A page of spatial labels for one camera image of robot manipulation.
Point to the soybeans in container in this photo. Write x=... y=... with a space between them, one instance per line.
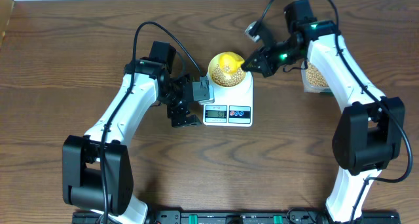
x=314 y=77

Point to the yellow plastic scoop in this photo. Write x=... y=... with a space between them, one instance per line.
x=230 y=62

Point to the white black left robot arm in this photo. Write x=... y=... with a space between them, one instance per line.
x=96 y=171

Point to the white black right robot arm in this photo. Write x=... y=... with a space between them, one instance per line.
x=370 y=131

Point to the soybeans in bowl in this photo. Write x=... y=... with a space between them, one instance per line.
x=227 y=79

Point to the white digital kitchen scale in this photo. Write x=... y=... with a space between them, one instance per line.
x=232 y=106

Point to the clear plastic container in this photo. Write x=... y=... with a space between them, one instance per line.
x=307 y=86

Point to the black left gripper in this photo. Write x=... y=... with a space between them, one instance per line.
x=181 y=109

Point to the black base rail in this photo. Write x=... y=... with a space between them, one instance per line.
x=291 y=216

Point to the pale yellow bowl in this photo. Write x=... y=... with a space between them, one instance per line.
x=213 y=63

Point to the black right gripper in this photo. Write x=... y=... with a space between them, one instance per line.
x=266 y=67

